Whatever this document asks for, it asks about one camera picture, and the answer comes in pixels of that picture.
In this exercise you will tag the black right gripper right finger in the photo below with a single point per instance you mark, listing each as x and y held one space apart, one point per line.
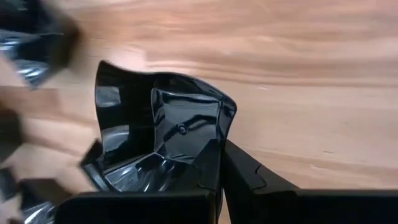
311 208

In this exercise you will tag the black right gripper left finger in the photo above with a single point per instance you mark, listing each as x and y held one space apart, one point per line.
140 208

